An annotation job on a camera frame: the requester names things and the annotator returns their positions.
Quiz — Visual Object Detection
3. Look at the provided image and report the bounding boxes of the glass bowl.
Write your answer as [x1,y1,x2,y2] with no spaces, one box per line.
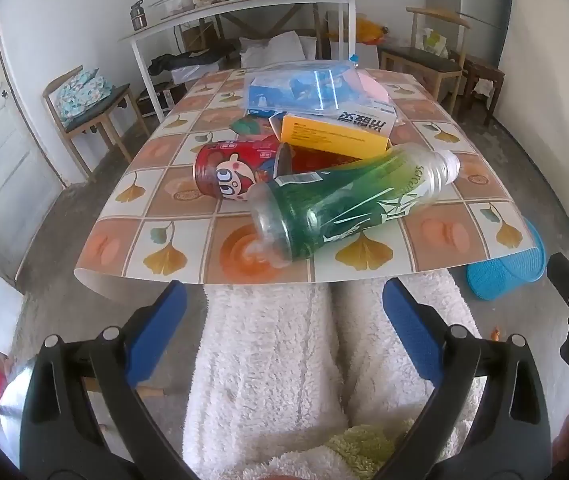
[152,0,198,16]

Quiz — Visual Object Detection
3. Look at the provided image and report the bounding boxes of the yellow plastic bag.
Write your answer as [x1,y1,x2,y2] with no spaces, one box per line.
[355,15,390,47]

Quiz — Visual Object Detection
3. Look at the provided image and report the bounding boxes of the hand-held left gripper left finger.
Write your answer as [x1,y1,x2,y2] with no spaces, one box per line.
[19,280,188,480]

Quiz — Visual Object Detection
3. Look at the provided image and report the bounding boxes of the metal flask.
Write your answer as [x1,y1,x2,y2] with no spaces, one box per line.
[130,0,148,31]

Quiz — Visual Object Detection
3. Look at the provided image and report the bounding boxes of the patterned tablecloth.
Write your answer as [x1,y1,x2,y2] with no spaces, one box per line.
[74,67,540,301]

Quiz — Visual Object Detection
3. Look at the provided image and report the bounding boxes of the floral cushion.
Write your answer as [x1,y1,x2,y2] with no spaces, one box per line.
[57,67,114,129]

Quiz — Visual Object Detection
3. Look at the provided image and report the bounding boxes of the white plastic bag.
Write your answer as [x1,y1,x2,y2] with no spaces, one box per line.
[421,27,448,57]

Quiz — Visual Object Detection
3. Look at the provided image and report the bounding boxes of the green plastic bottle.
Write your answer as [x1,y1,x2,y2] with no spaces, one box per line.
[249,142,461,266]

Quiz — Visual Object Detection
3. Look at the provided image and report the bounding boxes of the red cartoon drink can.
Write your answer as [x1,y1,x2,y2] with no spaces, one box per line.
[193,140,295,202]

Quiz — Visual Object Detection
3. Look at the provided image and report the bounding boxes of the blue plastic basket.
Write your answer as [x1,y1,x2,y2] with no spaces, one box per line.
[467,217,547,302]

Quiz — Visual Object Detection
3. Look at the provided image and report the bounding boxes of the orange and white carton box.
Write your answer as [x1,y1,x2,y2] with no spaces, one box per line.
[268,105,398,158]

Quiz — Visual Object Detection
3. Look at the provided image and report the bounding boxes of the white pillow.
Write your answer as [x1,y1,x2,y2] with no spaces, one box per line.
[239,30,306,68]

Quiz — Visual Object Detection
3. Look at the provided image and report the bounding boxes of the clear plastic bag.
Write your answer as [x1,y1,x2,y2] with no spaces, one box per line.
[244,62,365,115]

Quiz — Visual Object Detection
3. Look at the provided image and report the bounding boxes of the yellow-green fleece garment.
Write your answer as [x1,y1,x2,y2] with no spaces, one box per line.
[324,419,417,463]

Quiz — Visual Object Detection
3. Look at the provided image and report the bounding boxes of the brown wooden stool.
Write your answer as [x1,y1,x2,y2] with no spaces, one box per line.
[457,52,506,127]

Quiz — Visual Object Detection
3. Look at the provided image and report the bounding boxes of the white high table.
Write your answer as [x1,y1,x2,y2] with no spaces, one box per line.
[118,0,365,121]

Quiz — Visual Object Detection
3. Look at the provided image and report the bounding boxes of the black bag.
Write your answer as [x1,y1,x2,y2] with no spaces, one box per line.
[148,49,226,77]

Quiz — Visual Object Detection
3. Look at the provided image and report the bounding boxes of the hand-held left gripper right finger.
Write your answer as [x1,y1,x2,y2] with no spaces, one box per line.
[381,277,552,480]

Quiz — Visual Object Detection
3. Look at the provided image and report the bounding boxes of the wooden chair with dark seat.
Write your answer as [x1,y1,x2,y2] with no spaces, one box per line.
[42,65,150,183]
[379,6,470,113]

